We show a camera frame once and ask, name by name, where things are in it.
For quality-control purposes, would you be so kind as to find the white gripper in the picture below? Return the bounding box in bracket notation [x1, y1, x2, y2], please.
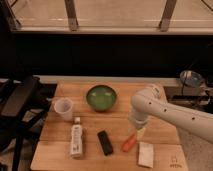
[128, 108, 148, 140]

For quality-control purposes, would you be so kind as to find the orange red pepper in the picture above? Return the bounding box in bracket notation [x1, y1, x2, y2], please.
[121, 134, 137, 152]

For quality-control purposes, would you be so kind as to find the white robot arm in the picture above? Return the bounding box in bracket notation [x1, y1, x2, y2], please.
[129, 84, 213, 143]

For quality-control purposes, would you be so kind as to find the green ceramic bowl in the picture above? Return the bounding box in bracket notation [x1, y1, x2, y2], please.
[86, 85, 117, 112]

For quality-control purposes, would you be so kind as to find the white folded napkin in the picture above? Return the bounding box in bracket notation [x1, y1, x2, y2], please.
[138, 142, 154, 168]

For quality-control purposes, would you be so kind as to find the black rectangular remote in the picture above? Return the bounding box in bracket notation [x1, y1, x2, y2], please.
[97, 131, 113, 156]

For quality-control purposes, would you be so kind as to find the white plastic bottle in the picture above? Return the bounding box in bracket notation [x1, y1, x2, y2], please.
[70, 117, 83, 158]

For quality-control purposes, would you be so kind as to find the round metal tin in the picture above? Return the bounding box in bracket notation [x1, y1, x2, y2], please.
[180, 70, 203, 87]

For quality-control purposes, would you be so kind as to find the clear plastic cup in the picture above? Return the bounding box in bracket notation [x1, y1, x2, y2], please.
[54, 98, 73, 121]

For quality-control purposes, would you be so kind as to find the right metal window post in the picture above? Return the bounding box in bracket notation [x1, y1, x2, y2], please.
[159, 0, 177, 32]

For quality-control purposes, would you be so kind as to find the metal window post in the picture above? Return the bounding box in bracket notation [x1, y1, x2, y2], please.
[159, 0, 177, 32]
[64, 0, 78, 31]

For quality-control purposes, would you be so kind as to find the left metal window post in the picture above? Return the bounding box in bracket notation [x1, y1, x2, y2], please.
[64, 0, 78, 31]

